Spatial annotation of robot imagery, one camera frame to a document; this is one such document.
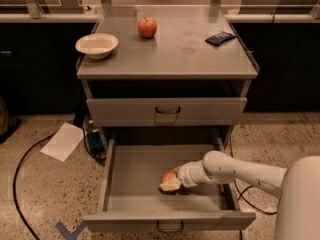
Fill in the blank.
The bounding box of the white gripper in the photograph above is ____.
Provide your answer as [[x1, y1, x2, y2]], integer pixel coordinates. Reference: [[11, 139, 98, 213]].
[[160, 162, 199, 192]]

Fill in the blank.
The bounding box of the orange fruit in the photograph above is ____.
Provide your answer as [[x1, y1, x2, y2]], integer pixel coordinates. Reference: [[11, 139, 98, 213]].
[[162, 172, 177, 183]]

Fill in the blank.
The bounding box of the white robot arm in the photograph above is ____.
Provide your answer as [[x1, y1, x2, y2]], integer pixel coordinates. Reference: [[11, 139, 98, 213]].
[[160, 151, 320, 240]]

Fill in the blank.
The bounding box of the open grey lower drawer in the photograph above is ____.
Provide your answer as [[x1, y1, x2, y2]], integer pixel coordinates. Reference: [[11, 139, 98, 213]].
[[84, 140, 256, 233]]

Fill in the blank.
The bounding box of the closed grey upper drawer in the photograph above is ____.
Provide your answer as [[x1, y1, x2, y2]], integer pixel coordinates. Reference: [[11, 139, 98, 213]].
[[87, 98, 247, 127]]

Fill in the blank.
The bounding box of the grey drawer cabinet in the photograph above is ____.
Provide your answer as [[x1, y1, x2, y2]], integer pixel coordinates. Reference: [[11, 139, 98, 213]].
[[77, 5, 259, 147]]

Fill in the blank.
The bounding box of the blue power box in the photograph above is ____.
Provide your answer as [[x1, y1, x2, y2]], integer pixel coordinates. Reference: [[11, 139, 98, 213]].
[[87, 132, 104, 153]]

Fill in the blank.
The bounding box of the white paper sheet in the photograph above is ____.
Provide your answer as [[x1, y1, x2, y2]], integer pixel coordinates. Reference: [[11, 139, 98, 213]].
[[40, 122, 84, 162]]

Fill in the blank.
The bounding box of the blue tape floor marker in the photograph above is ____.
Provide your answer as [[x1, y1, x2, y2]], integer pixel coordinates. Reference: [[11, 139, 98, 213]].
[[55, 221, 86, 240]]

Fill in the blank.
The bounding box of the dark blue snack packet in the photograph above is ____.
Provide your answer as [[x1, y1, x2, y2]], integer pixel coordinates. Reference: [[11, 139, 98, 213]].
[[205, 31, 235, 47]]

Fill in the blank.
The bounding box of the red apple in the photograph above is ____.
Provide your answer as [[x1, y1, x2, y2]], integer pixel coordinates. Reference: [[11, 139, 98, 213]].
[[137, 17, 157, 38]]

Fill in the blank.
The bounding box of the white bowl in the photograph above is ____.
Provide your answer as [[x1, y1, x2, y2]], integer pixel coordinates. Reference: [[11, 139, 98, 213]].
[[75, 33, 119, 59]]

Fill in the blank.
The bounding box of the black cable right floor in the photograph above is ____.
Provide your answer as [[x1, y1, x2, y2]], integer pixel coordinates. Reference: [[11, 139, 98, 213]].
[[228, 136, 278, 240]]

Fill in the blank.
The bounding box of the black cable floor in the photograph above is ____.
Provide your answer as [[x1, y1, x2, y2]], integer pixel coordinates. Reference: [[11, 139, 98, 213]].
[[12, 132, 58, 240], [228, 136, 278, 240]]

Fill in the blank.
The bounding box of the black cable left floor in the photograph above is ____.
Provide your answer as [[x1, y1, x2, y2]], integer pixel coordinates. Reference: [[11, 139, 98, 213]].
[[12, 132, 58, 240]]

